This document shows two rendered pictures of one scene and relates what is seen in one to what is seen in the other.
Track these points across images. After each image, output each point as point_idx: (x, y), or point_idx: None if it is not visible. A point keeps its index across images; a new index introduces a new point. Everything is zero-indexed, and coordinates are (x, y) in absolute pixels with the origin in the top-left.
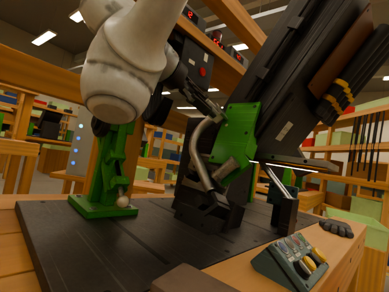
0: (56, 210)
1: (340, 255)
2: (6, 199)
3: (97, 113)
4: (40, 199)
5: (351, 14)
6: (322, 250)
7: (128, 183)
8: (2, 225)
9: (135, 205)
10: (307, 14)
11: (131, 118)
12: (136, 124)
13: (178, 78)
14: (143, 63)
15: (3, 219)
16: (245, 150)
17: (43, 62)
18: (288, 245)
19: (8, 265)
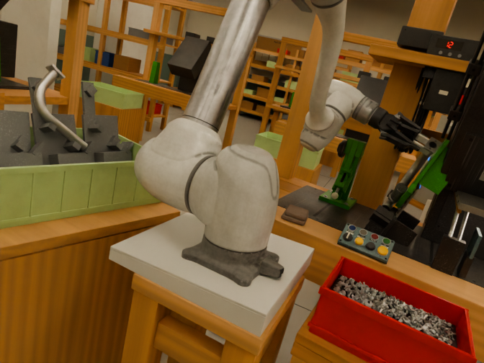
0: (314, 192)
1: (442, 288)
2: (309, 185)
3: (304, 146)
4: (323, 190)
5: None
6: (433, 279)
7: (342, 186)
8: (293, 190)
9: (361, 209)
10: (473, 58)
11: (312, 149)
12: (390, 150)
13: (373, 122)
14: (313, 127)
15: (296, 189)
16: (416, 181)
17: None
18: (359, 231)
19: (280, 196)
